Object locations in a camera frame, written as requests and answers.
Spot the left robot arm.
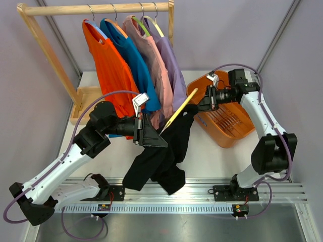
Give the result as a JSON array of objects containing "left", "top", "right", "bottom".
[{"left": 9, "top": 101, "right": 168, "bottom": 226}]

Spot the purple t shirt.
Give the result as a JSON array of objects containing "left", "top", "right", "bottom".
[{"left": 143, "top": 19, "right": 187, "bottom": 111}]

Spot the aluminium frame rail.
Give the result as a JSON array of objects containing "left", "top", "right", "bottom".
[{"left": 24, "top": 178, "right": 321, "bottom": 241}]

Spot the black t shirt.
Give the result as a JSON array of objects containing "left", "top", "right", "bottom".
[{"left": 123, "top": 104, "right": 197, "bottom": 195}]

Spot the orange plastic basket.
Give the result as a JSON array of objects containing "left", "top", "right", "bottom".
[{"left": 186, "top": 70, "right": 255, "bottom": 148}]

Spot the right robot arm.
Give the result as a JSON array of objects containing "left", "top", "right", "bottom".
[{"left": 197, "top": 66, "right": 297, "bottom": 202}]

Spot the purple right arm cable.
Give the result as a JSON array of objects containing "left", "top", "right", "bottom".
[{"left": 213, "top": 63, "right": 293, "bottom": 220}]

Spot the yellow hanger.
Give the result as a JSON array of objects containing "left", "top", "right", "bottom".
[{"left": 160, "top": 88, "right": 198, "bottom": 135}]

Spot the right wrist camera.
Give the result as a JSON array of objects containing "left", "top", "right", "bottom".
[{"left": 206, "top": 71, "right": 219, "bottom": 86}]

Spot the orange t shirt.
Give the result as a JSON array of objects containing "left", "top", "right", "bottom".
[{"left": 82, "top": 19, "right": 146, "bottom": 141}]

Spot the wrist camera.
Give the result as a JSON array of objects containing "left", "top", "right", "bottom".
[
  {"left": 132, "top": 93, "right": 149, "bottom": 116},
  {"left": 206, "top": 71, "right": 219, "bottom": 86}
]

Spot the orange tan hanger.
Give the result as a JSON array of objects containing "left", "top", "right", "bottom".
[{"left": 105, "top": 3, "right": 128, "bottom": 39}]

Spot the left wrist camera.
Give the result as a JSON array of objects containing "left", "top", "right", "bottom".
[{"left": 132, "top": 93, "right": 149, "bottom": 116}]

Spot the wooden clothes rack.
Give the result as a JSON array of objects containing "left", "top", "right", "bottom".
[{"left": 17, "top": 1, "right": 174, "bottom": 125}]

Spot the green hanger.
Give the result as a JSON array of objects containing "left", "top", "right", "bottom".
[{"left": 132, "top": 2, "right": 150, "bottom": 37}]

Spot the cream hanger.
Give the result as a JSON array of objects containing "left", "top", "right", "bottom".
[{"left": 143, "top": 2, "right": 165, "bottom": 37}]

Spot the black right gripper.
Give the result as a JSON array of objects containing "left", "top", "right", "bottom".
[{"left": 194, "top": 85, "right": 238, "bottom": 112}]

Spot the light blue hanger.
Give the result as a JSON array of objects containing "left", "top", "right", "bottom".
[{"left": 85, "top": 4, "right": 107, "bottom": 39}]

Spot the blue t shirt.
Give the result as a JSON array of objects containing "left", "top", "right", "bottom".
[{"left": 99, "top": 18, "right": 162, "bottom": 139}]

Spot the pink t shirt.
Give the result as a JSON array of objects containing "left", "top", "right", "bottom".
[{"left": 122, "top": 15, "right": 173, "bottom": 129}]

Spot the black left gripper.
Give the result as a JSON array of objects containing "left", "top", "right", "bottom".
[{"left": 103, "top": 112, "right": 168, "bottom": 148}]

